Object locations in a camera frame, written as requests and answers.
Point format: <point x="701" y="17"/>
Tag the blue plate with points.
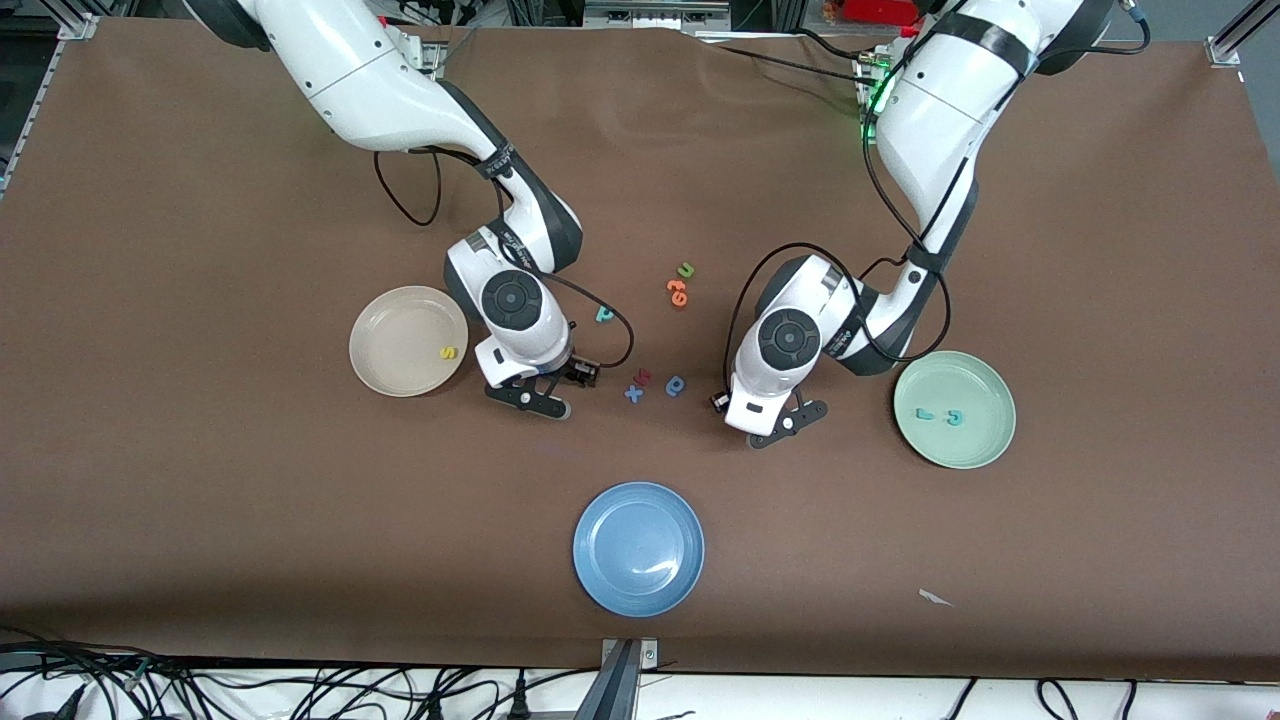
<point x="638" y="550"/>

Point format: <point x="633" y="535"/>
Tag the grey equipment box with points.
<point x="655" y="15"/>

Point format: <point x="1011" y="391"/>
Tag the aluminium frame profile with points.
<point x="1225" y="45"/>
<point x="78" y="27"/>

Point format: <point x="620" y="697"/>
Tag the white paper scrap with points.
<point x="933" y="597"/>

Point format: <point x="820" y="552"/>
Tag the metal table bracket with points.
<point x="625" y="685"/>

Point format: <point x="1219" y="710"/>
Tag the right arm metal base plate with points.
<point x="432" y="55"/>

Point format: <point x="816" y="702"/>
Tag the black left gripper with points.
<point x="719" y="402"/>

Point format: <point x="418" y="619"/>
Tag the green plate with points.
<point x="960" y="445"/>

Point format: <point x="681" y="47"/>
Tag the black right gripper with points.
<point x="573" y="371"/>

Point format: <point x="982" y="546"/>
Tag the beige brown plate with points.
<point x="405" y="335"/>

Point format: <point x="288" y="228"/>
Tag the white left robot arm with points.
<point x="950" y="110"/>

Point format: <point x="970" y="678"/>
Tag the blue foam letter a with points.
<point x="675" y="386"/>

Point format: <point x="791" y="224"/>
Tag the red box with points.
<point x="870" y="10"/>

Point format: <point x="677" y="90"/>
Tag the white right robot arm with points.
<point x="380" y="90"/>

